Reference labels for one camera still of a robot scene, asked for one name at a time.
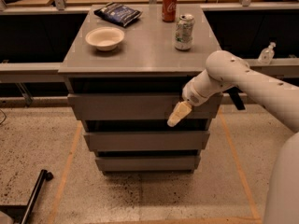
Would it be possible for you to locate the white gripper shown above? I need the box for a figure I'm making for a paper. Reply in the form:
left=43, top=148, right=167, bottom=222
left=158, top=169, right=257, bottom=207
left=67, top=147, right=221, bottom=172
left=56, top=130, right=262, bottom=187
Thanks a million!
left=167, top=78, right=207, bottom=127

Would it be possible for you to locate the grey top drawer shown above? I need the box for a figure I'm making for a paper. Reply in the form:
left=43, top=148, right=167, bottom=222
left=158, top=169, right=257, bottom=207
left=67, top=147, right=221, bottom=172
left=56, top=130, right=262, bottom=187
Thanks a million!
left=67, top=92, right=223, bottom=121

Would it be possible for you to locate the grey drawer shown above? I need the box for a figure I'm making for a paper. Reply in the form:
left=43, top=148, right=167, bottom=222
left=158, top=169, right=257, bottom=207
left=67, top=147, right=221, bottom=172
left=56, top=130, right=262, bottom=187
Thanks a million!
left=67, top=92, right=223, bottom=121
left=84, top=131, right=209, bottom=151
left=95, top=156, right=200, bottom=172

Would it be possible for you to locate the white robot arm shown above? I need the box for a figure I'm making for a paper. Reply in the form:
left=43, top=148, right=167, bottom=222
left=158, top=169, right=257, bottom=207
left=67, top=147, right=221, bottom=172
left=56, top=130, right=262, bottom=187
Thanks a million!
left=167, top=50, right=299, bottom=224

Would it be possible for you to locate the grey middle drawer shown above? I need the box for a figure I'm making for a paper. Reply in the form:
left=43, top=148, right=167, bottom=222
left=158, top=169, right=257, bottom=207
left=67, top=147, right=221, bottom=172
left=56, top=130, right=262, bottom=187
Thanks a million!
left=84, top=131, right=209, bottom=151

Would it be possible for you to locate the grey bottom drawer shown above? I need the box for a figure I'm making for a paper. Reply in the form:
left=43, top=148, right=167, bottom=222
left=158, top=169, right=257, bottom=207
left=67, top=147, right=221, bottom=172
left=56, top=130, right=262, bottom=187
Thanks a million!
left=95, top=156, right=200, bottom=172

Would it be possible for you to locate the grey drawer cabinet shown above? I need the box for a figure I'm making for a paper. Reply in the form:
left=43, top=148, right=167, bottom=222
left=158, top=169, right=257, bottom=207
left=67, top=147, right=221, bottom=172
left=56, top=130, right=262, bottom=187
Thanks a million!
left=58, top=4, right=233, bottom=175

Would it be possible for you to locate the green white soda can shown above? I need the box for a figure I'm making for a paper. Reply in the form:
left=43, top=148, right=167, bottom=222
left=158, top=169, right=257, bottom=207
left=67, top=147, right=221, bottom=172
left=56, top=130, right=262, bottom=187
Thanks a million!
left=175, top=14, right=195, bottom=50

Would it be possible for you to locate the clear sanitizer bottle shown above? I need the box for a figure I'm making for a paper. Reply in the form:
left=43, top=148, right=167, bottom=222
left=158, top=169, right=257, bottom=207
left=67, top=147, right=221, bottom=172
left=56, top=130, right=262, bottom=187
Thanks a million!
left=258, top=42, right=276, bottom=65

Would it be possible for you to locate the white paper bowl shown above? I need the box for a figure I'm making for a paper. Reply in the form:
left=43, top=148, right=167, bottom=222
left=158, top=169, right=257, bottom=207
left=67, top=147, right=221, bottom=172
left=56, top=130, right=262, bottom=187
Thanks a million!
left=85, top=27, right=124, bottom=51

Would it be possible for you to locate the red cola can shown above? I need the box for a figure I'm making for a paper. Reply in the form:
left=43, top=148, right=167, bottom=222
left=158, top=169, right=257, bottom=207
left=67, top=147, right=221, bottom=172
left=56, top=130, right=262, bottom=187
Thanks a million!
left=162, top=0, right=177, bottom=22

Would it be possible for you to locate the blue chip bag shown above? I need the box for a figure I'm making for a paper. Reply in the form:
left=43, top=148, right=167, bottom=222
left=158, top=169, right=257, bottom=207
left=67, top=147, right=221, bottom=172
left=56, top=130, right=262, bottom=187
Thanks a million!
left=93, top=2, right=142, bottom=27

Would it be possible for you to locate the black metal leg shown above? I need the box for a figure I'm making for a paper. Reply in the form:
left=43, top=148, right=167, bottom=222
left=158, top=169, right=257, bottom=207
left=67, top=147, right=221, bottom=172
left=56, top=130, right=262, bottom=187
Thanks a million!
left=0, top=169, right=53, bottom=224

